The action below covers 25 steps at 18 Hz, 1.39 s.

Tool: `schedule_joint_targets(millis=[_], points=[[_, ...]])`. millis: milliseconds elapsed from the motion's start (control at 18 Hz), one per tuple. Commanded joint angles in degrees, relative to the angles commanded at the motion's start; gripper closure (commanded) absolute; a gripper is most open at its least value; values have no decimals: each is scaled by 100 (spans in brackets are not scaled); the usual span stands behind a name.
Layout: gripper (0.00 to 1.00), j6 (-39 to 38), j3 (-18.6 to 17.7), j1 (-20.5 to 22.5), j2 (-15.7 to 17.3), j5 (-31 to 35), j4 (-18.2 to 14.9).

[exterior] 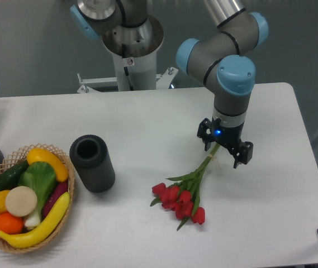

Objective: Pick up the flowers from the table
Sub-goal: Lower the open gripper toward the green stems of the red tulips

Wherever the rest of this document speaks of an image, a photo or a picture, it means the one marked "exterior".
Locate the purple eggplant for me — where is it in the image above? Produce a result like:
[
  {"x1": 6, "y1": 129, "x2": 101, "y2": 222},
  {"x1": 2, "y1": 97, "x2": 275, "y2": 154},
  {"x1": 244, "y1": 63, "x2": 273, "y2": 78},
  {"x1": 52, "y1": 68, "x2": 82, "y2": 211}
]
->
[{"x1": 42, "y1": 181, "x2": 68, "y2": 219}]

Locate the green bok choy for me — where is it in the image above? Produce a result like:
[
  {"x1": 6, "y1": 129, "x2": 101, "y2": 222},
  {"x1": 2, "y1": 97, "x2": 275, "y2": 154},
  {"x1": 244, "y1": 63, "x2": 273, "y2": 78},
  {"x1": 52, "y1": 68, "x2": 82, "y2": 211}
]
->
[{"x1": 17, "y1": 161, "x2": 56, "y2": 230}]

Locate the orange fruit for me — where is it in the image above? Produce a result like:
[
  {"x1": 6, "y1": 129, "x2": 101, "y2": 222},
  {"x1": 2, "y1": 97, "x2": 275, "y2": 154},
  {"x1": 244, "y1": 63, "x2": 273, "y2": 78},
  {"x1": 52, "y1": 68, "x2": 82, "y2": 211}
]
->
[{"x1": 0, "y1": 212, "x2": 23, "y2": 235}]

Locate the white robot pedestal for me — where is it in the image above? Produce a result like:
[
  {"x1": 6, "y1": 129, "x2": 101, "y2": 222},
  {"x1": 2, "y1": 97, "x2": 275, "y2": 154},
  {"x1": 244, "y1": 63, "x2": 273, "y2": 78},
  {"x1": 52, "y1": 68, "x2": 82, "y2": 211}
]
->
[{"x1": 77, "y1": 15, "x2": 178, "y2": 93}]

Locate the green cucumber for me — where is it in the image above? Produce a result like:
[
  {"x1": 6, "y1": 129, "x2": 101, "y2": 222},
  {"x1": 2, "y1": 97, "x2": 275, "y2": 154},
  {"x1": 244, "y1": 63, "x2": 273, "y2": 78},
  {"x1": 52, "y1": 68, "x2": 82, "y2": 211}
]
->
[{"x1": 0, "y1": 160, "x2": 29, "y2": 192}]

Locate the yellow squash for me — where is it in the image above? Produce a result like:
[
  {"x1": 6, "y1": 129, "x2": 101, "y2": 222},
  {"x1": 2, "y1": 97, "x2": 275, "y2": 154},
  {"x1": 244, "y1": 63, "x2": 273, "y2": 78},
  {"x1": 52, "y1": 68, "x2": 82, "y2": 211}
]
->
[{"x1": 27, "y1": 147, "x2": 69, "y2": 182}]

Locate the beige round disc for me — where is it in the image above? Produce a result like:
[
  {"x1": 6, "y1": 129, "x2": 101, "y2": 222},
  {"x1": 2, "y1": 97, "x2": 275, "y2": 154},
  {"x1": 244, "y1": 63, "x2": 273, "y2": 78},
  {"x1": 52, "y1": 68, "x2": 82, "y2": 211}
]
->
[{"x1": 5, "y1": 186, "x2": 37, "y2": 217}]

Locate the woven wicker basket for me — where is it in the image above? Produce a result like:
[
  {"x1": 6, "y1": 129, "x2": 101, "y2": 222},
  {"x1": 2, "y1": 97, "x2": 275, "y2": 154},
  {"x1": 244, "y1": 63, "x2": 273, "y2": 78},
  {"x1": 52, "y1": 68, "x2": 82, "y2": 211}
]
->
[{"x1": 0, "y1": 143, "x2": 75, "y2": 253}]

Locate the dark grey ribbed vase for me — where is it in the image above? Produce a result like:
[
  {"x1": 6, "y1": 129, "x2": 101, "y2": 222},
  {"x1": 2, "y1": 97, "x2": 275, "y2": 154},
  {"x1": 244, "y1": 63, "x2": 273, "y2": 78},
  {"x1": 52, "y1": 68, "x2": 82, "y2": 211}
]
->
[{"x1": 69, "y1": 135, "x2": 115, "y2": 193}]

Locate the yellow banana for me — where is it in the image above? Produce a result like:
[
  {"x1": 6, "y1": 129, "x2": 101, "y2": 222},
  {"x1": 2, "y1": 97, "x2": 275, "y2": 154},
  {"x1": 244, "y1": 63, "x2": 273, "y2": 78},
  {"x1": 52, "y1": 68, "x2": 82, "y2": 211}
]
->
[{"x1": 0, "y1": 192, "x2": 70, "y2": 248}]

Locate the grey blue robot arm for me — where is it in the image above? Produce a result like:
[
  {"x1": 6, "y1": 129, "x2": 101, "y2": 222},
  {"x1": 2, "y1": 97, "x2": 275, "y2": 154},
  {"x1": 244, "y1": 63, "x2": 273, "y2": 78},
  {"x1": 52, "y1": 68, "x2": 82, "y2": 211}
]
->
[{"x1": 70, "y1": 1, "x2": 269, "y2": 165}]

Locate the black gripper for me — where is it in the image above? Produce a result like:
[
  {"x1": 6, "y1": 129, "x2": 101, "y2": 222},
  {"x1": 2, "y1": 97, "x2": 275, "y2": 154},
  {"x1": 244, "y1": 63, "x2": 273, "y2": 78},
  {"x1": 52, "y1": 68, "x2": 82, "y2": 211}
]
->
[{"x1": 197, "y1": 118, "x2": 253, "y2": 169}]

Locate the red tulip bouquet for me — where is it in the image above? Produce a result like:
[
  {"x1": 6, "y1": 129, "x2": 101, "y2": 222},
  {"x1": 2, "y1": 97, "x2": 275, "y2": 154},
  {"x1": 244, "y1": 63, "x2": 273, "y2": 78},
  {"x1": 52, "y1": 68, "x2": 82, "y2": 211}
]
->
[{"x1": 150, "y1": 144, "x2": 220, "y2": 231}]

